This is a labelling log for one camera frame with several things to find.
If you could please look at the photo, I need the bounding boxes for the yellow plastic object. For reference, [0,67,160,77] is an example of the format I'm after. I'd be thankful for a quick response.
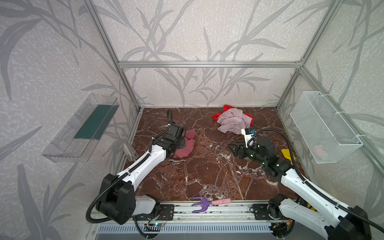
[282,149,296,165]

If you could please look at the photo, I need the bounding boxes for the aluminium frame crossbar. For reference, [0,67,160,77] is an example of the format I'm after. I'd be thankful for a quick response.
[118,61,302,69]

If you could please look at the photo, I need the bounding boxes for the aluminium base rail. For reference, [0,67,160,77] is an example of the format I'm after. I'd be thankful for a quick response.
[86,200,301,224]

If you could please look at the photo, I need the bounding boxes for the clear plastic wall bin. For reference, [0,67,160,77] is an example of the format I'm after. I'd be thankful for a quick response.
[42,94,120,163]

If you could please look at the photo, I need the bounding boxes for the dark pink cloth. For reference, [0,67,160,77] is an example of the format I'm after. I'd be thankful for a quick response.
[175,130,196,158]

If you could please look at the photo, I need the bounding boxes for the small green circuit board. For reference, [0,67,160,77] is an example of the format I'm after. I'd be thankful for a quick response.
[146,222,167,229]

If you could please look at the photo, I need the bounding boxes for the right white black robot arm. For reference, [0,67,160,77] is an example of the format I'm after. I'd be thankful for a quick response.
[228,137,384,240]

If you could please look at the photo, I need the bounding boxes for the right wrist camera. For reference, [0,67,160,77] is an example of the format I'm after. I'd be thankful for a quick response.
[241,128,256,148]

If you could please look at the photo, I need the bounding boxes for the light mauve cloth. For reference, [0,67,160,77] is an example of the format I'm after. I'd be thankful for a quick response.
[218,117,250,135]

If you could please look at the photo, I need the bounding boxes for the purple pink garden fork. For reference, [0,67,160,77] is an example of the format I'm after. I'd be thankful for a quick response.
[191,197,232,214]

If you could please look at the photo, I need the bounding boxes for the red cloth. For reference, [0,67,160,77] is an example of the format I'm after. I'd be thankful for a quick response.
[212,105,254,127]

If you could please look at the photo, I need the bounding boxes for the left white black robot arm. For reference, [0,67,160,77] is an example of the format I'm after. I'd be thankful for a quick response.
[86,123,186,225]

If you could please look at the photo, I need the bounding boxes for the white wire mesh basket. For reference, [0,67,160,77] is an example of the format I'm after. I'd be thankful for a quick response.
[291,91,364,164]

